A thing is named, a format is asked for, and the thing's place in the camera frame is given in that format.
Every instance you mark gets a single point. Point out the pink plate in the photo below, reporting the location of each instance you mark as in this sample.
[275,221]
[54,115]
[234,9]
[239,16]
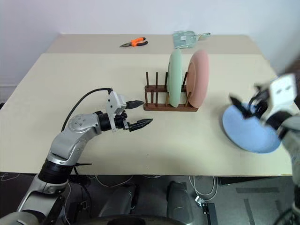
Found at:
[199,79]

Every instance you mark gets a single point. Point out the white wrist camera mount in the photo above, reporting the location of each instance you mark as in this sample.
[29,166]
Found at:
[280,93]
[114,106]

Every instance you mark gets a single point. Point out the dark rounded robot foot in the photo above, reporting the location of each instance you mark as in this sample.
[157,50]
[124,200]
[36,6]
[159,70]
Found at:
[119,201]
[179,201]

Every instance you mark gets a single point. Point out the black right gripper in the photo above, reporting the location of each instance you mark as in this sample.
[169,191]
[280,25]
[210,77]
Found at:
[259,104]

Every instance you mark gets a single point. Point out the green plate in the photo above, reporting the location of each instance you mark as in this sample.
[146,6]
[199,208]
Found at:
[175,80]

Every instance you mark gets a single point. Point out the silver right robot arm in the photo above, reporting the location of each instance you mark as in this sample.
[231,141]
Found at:
[291,131]

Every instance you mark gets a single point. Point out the wooden dish rack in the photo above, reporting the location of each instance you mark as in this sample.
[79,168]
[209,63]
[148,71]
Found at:
[161,100]

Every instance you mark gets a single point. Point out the black floor bracket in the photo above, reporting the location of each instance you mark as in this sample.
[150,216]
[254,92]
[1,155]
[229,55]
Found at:
[209,213]

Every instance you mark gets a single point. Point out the clear plastic bag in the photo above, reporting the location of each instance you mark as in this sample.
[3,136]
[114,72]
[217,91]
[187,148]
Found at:
[184,39]

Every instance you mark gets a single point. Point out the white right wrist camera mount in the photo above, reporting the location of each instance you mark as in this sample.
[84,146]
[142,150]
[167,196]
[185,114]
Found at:
[280,93]

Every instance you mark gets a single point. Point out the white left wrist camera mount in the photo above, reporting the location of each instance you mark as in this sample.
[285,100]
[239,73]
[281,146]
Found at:
[114,106]

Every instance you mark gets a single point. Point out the blue plate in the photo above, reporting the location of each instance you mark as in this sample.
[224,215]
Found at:
[248,133]

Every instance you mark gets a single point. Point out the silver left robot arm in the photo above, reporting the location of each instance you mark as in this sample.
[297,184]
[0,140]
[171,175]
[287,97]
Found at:
[70,138]

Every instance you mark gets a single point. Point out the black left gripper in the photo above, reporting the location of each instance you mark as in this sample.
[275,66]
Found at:
[122,119]

